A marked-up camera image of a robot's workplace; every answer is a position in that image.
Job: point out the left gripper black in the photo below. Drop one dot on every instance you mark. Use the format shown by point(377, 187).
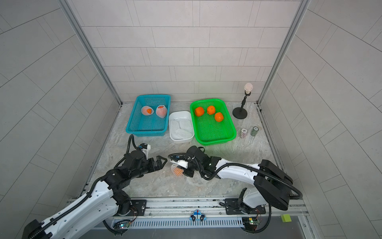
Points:
point(153, 166)

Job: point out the circuit board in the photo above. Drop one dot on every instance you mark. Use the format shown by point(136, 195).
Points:
point(122, 225)
point(250, 224)

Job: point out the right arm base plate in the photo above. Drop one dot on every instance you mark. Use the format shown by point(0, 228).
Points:
point(232, 207)

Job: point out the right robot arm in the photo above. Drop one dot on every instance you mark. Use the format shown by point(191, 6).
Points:
point(271, 185)

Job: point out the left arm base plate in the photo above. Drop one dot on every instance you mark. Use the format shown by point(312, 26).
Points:
point(133, 208)

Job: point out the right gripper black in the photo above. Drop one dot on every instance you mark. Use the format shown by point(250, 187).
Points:
point(188, 173)

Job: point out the aluminium corner post right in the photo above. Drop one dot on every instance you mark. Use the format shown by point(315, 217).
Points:
point(286, 43)

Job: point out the white foam net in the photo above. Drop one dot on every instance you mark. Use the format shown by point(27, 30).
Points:
point(174, 127)
point(182, 133)

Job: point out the green plastic basket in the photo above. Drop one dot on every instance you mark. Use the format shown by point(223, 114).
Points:
point(207, 130)

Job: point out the aluminium front rail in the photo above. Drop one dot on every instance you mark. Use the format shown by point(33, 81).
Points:
point(175, 207)

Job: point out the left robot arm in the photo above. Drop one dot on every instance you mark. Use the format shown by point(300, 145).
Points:
point(105, 198)

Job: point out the teal plastic basket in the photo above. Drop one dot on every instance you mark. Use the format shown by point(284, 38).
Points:
point(151, 125)

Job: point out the green sticky note block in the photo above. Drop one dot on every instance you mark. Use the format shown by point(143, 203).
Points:
point(286, 218)

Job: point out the toy car sticker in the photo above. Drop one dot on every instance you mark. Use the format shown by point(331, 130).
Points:
point(197, 215)

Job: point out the right circuit board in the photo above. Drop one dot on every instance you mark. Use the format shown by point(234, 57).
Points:
point(250, 224)

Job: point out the left circuit board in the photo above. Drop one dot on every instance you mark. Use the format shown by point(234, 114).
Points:
point(122, 225)

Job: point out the aluminium corner post left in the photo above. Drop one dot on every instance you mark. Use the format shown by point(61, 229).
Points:
point(87, 46)

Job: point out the white plastic tub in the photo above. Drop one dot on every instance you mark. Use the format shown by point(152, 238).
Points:
point(185, 121)

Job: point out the aluminium corner post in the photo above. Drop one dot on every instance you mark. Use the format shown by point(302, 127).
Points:
point(87, 46)
point(286, 43)

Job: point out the black stand with bulb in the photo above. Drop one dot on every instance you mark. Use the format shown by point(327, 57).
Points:
point(240, 112)

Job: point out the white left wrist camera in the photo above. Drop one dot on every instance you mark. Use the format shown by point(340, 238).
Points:
point(145, 148)

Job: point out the netted orange front corner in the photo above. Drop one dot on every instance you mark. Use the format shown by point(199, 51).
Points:
point(219, 117)

